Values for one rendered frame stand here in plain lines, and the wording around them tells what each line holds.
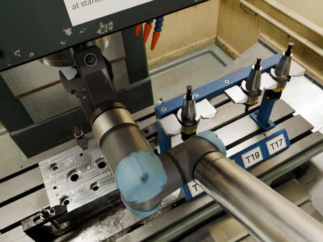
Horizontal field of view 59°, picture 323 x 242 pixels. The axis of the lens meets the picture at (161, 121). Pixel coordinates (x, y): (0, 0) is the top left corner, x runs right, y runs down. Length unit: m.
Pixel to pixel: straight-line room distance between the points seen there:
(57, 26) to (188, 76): 1.54
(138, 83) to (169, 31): 0.53
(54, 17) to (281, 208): 0.38
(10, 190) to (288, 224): 0.98
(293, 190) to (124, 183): 0.96
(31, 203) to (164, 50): 1.21
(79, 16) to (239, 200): 0.34
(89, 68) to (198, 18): 1.45
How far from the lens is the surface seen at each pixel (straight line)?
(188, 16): 1.85
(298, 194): 1.30
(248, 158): 1.07
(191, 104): 0.74
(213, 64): 1.97
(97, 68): 0.51
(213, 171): 0.50
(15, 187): 1.20
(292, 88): 1.53
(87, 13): 0.38
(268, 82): 0.92
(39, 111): 1.31
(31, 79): 1.19
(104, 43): 0.58
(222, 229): 1.12
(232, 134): 1.17
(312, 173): 1.37
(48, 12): 0.37
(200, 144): 0.55
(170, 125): 0.78
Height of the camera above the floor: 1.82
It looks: 50 degrees down
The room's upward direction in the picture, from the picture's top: 6 degrees counter-clockwise
